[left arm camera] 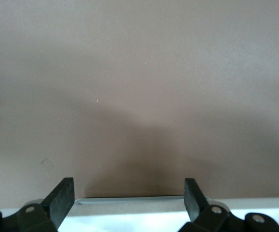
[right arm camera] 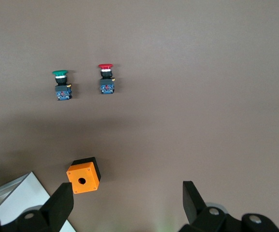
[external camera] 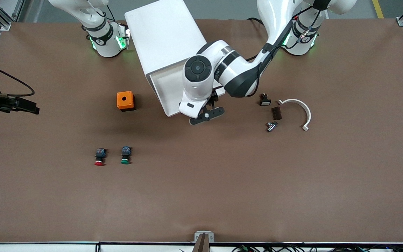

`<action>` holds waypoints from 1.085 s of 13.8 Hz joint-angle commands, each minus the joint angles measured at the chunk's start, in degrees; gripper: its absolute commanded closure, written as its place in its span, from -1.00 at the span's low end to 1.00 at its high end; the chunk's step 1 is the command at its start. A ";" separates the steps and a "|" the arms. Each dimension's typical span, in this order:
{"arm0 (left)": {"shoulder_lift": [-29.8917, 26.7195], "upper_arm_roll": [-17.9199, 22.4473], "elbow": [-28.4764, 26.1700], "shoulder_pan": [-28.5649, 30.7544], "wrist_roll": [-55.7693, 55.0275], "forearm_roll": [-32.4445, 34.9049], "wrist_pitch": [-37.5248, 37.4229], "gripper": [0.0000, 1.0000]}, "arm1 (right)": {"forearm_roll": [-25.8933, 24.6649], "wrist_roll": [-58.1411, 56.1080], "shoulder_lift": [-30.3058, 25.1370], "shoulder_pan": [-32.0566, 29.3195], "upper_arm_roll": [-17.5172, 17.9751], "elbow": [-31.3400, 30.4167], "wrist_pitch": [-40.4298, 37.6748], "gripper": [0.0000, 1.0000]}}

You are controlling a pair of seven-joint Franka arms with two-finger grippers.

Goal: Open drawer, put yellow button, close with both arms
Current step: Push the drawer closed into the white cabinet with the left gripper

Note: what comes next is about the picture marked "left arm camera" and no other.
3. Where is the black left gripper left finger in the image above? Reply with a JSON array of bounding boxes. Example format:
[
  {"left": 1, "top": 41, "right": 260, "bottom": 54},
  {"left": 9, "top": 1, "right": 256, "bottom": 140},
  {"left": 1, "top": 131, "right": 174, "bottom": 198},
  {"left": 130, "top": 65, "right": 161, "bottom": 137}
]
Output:
[{"left": 0, "top": 177, "right": 75, "bottom": 232}]

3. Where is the white plastic rack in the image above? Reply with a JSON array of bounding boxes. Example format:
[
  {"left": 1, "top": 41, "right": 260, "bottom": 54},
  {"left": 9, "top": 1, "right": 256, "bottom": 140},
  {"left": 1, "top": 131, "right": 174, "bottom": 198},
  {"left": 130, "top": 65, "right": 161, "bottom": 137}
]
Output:
[{"left": 58, "top": 196, "right": 279, "bottom": 232}]

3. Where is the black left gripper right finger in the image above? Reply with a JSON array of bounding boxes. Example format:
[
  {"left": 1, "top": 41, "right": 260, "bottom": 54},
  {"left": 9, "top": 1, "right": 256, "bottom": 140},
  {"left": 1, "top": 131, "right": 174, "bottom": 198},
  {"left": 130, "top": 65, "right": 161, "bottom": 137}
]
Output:
[{"left": 179, "top": 178, "right": 279, "bottom": 232}]

